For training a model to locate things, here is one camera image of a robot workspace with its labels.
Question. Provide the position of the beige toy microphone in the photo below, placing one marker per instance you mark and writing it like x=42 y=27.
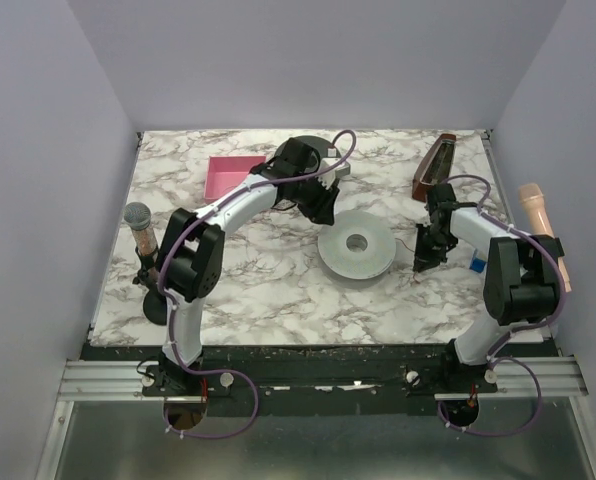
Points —
x=532 y=200

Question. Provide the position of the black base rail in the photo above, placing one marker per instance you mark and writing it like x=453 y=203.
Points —
x=306 y=381

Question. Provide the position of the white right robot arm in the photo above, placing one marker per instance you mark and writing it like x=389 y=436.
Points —
x=523 y=287

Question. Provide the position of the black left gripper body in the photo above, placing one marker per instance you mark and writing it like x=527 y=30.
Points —
x=321 y=201

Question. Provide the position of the blue and white block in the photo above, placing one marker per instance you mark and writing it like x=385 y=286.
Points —
x=478 y=262

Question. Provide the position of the pink plastic box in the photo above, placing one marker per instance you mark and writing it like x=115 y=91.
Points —
x=224 y=173

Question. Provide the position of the brown wooden metronome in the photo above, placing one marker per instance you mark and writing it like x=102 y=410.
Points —
x=435 y=167

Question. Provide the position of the white perforated cable spool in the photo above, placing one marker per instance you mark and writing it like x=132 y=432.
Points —
x=358 y=246

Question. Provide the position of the glitter toy microphone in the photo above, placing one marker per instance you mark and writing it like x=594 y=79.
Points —
x=138 y=218

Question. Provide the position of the black cable spool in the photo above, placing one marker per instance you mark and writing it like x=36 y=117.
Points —
x=317 y=150

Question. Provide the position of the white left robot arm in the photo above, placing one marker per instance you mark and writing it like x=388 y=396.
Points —
x=302 y=173

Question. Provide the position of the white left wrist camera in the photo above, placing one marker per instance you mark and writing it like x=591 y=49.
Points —
x=331 y=168

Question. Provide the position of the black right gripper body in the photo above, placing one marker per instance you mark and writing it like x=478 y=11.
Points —
x=429 y=245

